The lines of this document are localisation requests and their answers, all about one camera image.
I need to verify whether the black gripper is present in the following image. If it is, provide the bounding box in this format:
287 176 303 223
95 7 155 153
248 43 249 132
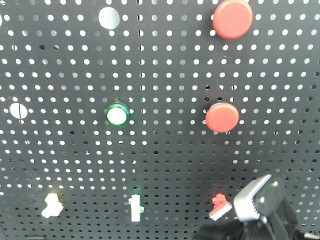
193 200 305 240

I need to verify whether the red toggle switch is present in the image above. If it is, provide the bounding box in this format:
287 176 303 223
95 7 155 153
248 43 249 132
209 193 233 221

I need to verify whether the lower red push button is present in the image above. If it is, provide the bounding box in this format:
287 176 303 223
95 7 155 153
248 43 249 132
205 102 239 133

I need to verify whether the black perforated pegboard panel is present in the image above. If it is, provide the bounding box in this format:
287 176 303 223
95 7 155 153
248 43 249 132
0 0 320 240

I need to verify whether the green ringed indicator button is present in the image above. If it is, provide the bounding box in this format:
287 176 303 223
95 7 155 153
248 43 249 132
106 102 130 126

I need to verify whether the large upper red push button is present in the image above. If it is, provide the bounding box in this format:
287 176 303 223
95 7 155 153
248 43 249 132
212 0 253 40

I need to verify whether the green toggle switch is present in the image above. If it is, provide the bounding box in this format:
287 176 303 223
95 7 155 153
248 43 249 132
128 194 145 223

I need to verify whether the yellow toggle switch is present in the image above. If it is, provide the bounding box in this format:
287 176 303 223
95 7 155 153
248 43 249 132
41 193 64 219

